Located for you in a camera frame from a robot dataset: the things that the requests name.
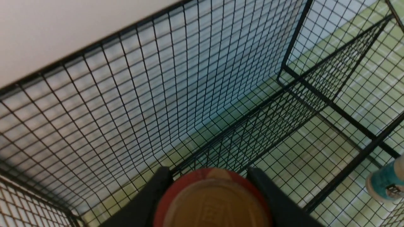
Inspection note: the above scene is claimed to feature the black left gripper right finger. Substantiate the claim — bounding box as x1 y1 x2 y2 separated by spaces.
247 167 322 227

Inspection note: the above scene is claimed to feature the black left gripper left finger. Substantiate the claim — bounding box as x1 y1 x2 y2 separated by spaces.
100 166 173 227

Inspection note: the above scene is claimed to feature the dark soy sauce bottle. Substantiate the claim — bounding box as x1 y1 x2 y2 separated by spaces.
153 168 274 227

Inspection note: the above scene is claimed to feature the small green-capped seasoning bottle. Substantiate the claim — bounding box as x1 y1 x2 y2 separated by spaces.
365 155 404 203

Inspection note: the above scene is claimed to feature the black wire mesh shelf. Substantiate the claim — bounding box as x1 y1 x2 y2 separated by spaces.
0 0 404 227

